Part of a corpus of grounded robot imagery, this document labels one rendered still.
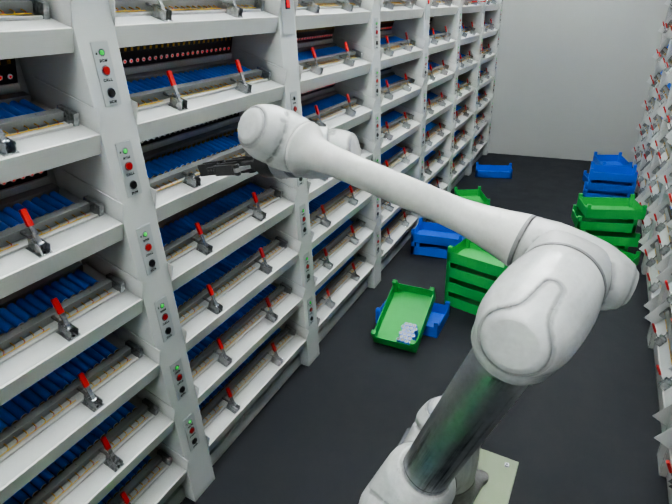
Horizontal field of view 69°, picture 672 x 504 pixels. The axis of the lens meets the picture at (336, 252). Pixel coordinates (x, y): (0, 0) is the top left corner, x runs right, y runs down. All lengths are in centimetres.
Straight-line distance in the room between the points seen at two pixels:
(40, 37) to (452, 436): 101
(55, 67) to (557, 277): 101
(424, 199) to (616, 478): 124
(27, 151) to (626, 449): 188
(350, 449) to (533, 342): 121
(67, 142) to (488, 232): 81
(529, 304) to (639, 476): 130
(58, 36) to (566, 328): 98
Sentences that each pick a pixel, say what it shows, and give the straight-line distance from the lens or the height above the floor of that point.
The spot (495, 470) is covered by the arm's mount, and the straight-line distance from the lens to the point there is 150.
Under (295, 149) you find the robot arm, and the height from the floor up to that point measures 112.
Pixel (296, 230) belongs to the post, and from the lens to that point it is 178.
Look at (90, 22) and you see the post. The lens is 114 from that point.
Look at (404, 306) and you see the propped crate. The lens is 230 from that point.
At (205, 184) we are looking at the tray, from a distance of 137.
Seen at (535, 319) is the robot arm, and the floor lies 98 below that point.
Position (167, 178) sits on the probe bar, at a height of 97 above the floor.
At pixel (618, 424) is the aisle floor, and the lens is 206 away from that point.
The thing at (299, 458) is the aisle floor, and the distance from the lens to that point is 178.
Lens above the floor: 134
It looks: 26 degrees down
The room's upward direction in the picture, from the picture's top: 3 degrees counter-clockwise
